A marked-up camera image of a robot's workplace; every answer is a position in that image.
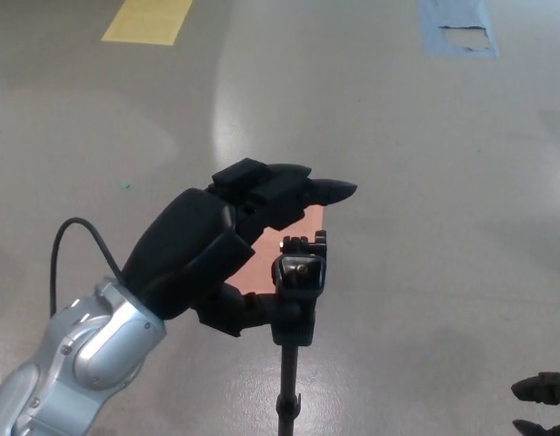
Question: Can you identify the torn blue floor tape patch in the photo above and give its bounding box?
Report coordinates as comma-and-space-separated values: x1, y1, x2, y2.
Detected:
415, 0, 500, 58

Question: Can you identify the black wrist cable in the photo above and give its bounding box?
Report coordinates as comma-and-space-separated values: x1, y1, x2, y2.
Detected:
49, 217, 125, 317

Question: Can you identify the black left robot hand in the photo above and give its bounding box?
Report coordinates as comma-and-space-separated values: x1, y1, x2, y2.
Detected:
120, 157, 358, 339

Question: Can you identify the black phone stand tripod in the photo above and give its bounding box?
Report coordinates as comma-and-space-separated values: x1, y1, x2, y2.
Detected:
269, 229, 329, 436

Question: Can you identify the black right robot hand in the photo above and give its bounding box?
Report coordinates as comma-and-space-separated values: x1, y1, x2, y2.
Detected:
510, 372, 560, 436

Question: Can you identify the pink floor tape patch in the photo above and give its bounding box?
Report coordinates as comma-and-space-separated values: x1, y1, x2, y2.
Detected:
226, 205, 327, 297

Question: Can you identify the yellow floor tape patch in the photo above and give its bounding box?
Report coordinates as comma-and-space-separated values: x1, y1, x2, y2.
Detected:
100, 0, 195, 46

